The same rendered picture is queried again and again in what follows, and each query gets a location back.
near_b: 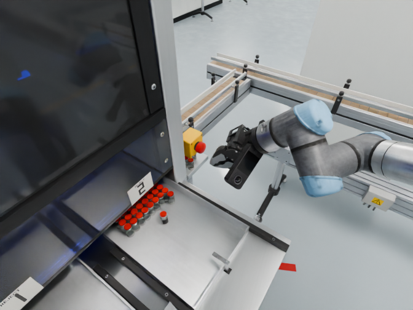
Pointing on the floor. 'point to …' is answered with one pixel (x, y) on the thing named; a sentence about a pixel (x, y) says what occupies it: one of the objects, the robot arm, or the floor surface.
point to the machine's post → (169, 82)
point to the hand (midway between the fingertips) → (212, 165)
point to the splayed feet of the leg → (268, 199)
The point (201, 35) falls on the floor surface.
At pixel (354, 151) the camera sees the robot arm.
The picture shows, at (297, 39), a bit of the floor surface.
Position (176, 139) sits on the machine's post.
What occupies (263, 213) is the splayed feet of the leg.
